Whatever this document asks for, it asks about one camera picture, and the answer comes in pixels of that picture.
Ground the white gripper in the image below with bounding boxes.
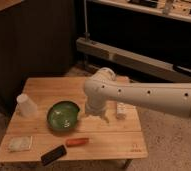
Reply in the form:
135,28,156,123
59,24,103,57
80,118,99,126
85,98,109,122

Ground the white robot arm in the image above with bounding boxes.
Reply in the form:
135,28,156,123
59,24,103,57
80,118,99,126
83,68,191,119

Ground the white sponge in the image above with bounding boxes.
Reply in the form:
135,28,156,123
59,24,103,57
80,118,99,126
8,136,32,152

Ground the small clear bottle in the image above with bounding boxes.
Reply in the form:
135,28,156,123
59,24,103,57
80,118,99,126
116,103,126,119

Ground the green bowl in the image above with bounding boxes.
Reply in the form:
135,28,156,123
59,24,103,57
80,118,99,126
47,101,80,132

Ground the wooden folding table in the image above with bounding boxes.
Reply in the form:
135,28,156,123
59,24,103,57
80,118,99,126
0,77,148,162

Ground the black smartphone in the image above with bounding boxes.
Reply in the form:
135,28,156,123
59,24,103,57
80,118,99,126
41,145,67,166

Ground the white upside-down cup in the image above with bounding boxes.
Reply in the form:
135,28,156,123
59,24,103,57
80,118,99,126
16,93,38,117

